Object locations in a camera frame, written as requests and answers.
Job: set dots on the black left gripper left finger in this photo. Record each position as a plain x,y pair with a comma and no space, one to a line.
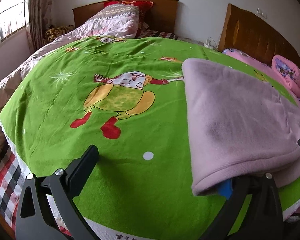
34,216

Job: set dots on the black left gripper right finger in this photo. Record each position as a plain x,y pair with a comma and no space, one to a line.
253,211

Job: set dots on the lavender fleece pants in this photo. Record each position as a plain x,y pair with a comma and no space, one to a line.
238,125

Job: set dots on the pink bed sheet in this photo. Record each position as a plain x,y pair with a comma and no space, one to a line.
265,68

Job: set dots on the folded pink quilt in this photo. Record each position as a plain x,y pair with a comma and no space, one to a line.
288,72

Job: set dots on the dark wooden headboard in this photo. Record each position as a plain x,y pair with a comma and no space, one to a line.
245,31

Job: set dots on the yellow brown striped cushion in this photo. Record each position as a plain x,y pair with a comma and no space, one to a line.
54,32

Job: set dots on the dark red curtain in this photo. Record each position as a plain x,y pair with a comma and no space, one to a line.
38,19

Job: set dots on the white wall socket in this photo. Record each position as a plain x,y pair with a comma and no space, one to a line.
261,13

